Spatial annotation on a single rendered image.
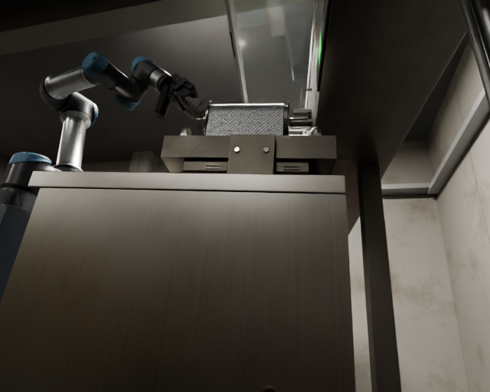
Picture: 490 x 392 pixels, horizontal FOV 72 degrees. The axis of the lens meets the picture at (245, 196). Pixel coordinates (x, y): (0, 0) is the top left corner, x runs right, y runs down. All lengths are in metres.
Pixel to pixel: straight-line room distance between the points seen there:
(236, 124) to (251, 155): 0.33
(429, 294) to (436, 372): 0.75
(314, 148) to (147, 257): 0.42
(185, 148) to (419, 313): 3.64
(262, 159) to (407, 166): 4.02
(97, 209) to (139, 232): 0.11
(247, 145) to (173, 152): 0.18
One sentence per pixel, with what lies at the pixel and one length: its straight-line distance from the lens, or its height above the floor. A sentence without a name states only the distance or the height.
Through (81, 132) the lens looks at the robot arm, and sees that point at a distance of 1.55.
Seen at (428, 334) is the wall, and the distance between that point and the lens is 4.17.
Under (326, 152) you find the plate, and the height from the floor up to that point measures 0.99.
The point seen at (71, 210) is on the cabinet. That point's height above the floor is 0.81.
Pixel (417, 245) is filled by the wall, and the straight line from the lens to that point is 4.32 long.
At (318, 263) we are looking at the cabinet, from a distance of 0.61.
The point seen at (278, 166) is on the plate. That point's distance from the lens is 0.76.
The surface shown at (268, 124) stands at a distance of 1.05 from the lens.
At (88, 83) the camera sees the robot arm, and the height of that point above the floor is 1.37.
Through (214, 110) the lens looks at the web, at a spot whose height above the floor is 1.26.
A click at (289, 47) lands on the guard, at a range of 1.59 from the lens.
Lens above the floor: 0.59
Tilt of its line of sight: 23 degrees up
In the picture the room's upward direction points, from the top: 4 degrees clockwise
